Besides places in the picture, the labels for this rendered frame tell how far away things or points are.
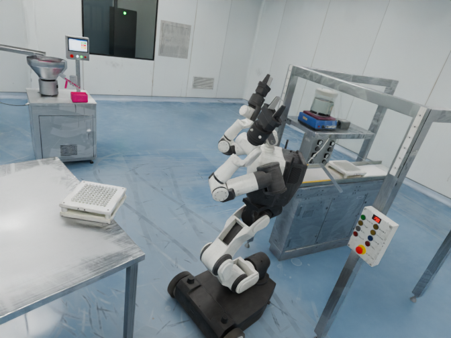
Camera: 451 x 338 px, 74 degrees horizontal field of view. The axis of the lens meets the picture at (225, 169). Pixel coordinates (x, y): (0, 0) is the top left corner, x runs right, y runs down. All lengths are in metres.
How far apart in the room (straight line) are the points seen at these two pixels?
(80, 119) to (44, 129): 0.36
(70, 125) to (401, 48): 4.95
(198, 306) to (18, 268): 1.07
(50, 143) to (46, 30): 2.97
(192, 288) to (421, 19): 5.05
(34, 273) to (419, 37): 5.53
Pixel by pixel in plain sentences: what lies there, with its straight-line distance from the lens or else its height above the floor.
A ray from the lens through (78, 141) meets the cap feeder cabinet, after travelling 3.80.
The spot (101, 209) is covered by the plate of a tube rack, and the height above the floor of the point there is 0.89.
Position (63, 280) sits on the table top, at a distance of 1.36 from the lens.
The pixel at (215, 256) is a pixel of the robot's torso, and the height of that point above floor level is 0.61.
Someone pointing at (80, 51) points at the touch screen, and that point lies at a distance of 3.94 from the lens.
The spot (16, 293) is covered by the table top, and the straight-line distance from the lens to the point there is 1.36.
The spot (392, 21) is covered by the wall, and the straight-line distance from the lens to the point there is 6.01.
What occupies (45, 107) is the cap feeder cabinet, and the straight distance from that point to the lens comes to 3.64.
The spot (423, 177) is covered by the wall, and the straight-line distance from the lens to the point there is 5.63.
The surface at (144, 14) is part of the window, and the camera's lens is 6.70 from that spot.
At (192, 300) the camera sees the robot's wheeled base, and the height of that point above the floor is 0.19.
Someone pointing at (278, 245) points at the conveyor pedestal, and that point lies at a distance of 2.76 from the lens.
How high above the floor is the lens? 1.79
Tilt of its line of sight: 25 degrees down
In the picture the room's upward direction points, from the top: 11 degrees clockwise
